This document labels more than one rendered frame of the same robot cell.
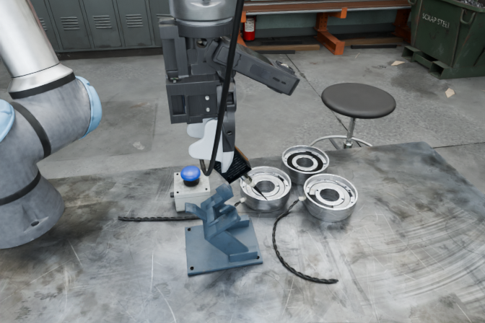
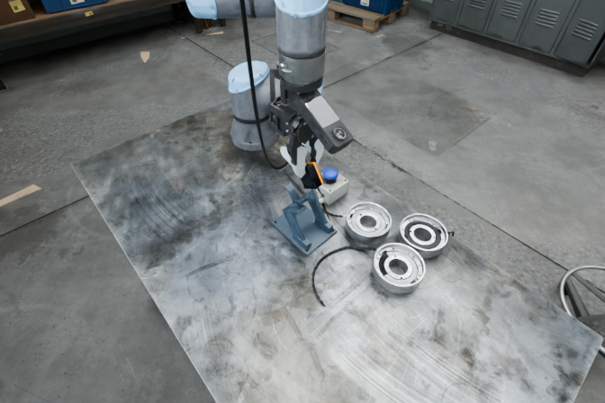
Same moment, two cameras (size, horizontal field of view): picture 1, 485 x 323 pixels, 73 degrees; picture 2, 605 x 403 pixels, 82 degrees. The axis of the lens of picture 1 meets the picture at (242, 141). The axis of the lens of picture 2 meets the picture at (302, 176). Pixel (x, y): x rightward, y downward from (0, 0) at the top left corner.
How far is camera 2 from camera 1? 0.46 m
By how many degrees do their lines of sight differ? 45
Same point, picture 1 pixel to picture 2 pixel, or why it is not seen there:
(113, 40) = (509, 32)
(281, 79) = (324, 138)
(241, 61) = (304, 112)
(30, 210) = (251, 134)
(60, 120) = not seen: hidden behind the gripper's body
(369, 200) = (431, 305)
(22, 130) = (264, 88)
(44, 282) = (228, 172)
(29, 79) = not seen: hidden behind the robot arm
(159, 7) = (589, 11)
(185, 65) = (284, 98)
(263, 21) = not seen: outside the picture
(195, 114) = (282, 129)
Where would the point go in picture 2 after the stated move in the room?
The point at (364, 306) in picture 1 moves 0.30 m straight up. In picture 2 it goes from (316, 330) to (321, 233)
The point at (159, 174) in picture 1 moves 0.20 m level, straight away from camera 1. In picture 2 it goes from (332, 164) to (369, 132)
